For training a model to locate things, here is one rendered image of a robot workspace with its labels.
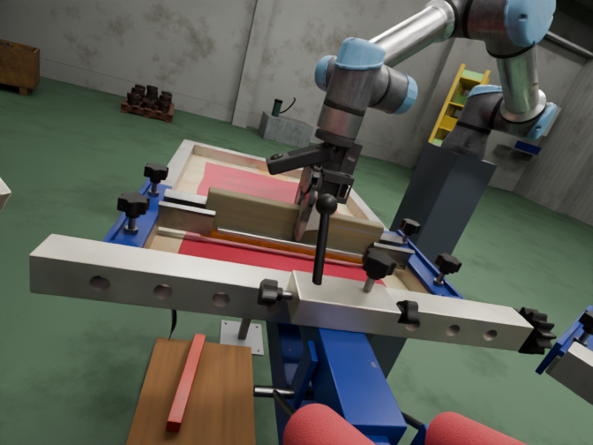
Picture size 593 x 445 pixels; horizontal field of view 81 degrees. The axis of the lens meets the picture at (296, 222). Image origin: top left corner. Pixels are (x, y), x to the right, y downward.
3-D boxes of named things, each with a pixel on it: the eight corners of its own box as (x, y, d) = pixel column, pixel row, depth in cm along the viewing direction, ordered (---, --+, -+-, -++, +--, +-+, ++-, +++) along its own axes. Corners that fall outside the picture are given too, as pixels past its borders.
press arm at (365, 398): (297, 326, 46) (308, 295, 44) (339, 330, 47) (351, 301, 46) (327, 462, 30) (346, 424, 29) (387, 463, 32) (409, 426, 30)
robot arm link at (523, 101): (513, 107, 118) (488, -34, 77) (560, 118, 109) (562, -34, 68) (491, 136, 119) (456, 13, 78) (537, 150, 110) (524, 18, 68)
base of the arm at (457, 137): (463, 152, 133) (475, 126, 130) (491, 163, 120) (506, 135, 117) (431, 143, 128) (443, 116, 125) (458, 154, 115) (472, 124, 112)
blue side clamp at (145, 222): (145, 207, 75) (148, 177, 73) (168, 211, 77) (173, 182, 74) (93, 289, 49) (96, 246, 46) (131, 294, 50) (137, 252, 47)
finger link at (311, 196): (310, 224, 63) (322, 177, 61) (302, 222, 63) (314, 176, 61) (304, 217, 67) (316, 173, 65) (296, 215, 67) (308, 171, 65)
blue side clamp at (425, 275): (372, 250, 89) (383, 226, 87) (390, 252, 91) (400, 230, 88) (431, 332, 63) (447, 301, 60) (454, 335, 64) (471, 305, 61)
